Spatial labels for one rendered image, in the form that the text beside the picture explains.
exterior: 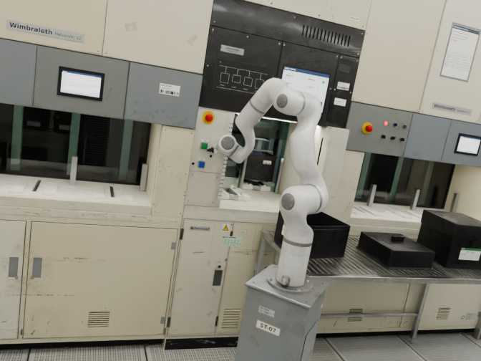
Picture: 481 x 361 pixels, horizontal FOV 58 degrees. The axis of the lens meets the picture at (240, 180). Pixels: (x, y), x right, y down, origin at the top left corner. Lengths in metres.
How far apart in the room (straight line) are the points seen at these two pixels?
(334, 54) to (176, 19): 0.88
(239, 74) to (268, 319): 1.23
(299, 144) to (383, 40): 1.17
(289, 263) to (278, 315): 0.21
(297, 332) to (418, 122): 1.62
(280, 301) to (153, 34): 1.36
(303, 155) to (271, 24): 0.89
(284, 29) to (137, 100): 0.85
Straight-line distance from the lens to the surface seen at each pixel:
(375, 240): 2.43
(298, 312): 1.75
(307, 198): 1.67
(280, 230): 2.31
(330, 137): 2.50
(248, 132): 1.96
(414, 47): 2.85
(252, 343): 1.89
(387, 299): 3.19
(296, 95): 1.71
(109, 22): 2.21
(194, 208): 2.35
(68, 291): 2.46
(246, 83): 2.32
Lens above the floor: 1.49
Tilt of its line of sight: 11 degrees down
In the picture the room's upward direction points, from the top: 10 degrees clockwise
